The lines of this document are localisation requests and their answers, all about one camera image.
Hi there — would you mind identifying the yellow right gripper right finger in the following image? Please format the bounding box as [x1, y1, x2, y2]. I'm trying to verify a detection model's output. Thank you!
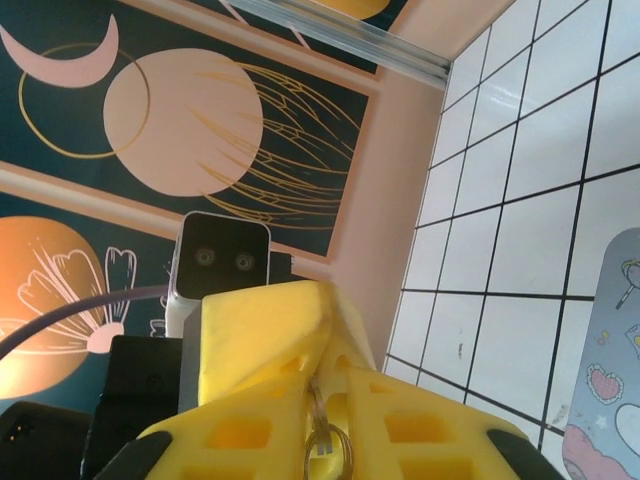
[324, 367, 524, 480]

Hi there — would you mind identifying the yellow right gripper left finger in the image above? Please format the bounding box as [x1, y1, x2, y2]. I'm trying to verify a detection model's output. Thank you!
[142, 374, 318, 480]

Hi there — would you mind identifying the metal key ring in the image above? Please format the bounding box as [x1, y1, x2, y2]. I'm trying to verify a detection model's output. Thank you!
[303, 428, 357, 480]

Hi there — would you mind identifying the orange circle pink flower panel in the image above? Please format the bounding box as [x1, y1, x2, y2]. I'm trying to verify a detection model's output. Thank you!
[0, 167, 334, 404]

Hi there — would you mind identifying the pastel cartoon mat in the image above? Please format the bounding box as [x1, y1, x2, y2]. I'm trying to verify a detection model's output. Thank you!
[562, 227, 640, 480]

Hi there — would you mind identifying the moon and pink circle panel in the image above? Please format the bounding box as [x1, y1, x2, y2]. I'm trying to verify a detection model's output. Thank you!
[0, 0, 387, 265]

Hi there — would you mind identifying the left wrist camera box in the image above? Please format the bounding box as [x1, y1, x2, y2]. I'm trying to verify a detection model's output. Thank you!
[166, 211, 272, 337]

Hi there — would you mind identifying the grey cable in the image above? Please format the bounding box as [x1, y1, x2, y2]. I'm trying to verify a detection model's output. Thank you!
[0, 283, 176, 361]

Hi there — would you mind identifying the aluminium corner post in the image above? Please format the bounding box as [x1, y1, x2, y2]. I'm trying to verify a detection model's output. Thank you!
[219, 0, 454, 91]

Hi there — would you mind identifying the orange ovals dark wall panel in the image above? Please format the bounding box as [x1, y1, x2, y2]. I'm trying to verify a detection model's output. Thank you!
[294, 0, 426, 39]

